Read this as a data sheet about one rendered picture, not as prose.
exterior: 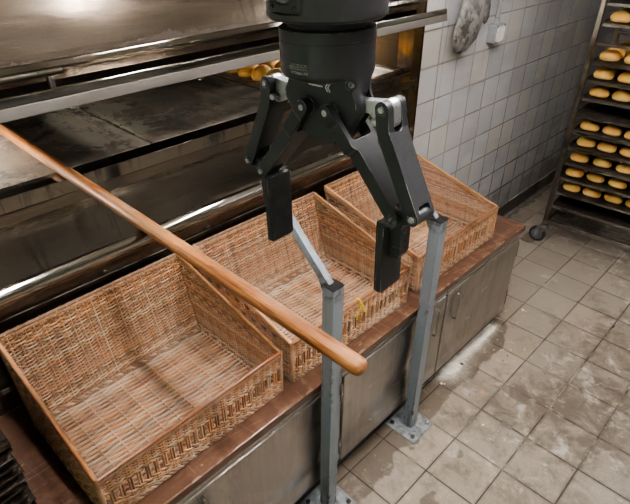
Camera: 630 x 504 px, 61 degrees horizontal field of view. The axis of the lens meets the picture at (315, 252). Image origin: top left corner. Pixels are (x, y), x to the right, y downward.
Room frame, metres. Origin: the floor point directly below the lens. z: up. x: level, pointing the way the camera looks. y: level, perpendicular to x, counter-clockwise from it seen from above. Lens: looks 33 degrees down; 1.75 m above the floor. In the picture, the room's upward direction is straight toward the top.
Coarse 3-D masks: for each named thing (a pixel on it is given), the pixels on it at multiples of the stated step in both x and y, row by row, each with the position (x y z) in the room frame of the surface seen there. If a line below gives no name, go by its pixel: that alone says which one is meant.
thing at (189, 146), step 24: (408, 72) 2.27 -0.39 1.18; (240, 120) 1.67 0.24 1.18; (168, 144) 1.46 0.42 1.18; (192, 144) 1.50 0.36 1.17; (216, 144) 1.56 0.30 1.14; (72, 168) 1.29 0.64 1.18; (96, 168) 1.29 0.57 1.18; (120, 168) 1.33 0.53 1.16; (0, 192) 1.15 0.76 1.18; (24, 192) 1.16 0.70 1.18; (48, 192) 1.19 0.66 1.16
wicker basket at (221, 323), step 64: (64, 320) 1.11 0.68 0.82; (128, 320) 1.21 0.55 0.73; (192, 320) 1.33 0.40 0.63; (64, 384) 1.03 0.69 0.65; (128, 384) 1.09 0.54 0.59; (192, 384) 1.09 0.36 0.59; (256, 384) 1.01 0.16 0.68; (64, 448) 0.79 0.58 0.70; (128, 448) 0.87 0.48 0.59; (192, 448) 0.85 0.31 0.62
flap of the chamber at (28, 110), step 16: (384, 32) 1.90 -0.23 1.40; (224, 64) 1.42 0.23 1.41; (240, 64) 1.46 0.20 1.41; (256, 64) 1.50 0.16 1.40; (144, 80) 1.26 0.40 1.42; (160, 80) 1.29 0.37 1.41; (176, 80) 1.31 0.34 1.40; (64, 96) 1.12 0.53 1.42; (80, 96) 1.15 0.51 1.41; (96, 96) 1.17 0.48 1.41; (112, 96) 1.19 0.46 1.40; (0, 112) 1.03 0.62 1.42; (16, 112) 1.05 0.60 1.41; (32, 112) 1.07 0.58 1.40; (48, 112) 1.09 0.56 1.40
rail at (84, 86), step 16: (416, 16) 2.03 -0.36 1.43; (432, 16) 2.11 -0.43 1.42; (256, 48) 1.51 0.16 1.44; (272, 48) 1.55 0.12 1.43; (176, 64) 1.33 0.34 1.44; (192, 64) 1.36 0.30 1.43; (208, 64) 1.39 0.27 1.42; (96, 80) 1.18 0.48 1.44; (112, 80) 1.21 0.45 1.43; (128, 80) 1.23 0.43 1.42; (16, 96) 1.06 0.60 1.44; (32, 96) 1.08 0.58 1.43; (48, 96) 1.10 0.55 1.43
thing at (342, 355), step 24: (24, 144) 1.39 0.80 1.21; (96, 192) 1.10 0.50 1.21; (144, 216) 0.98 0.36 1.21; (168, 240) 0.89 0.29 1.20; (192, 264) 0.83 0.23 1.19; (216, 264) 0.80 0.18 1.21; (240, 288) 0.74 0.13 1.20; (264, 312) 0.69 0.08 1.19; (288, 312) 0.67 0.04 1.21; (312, 336) 0.61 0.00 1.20; (336, 360) 0.57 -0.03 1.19; (360, 360) 0.56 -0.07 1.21
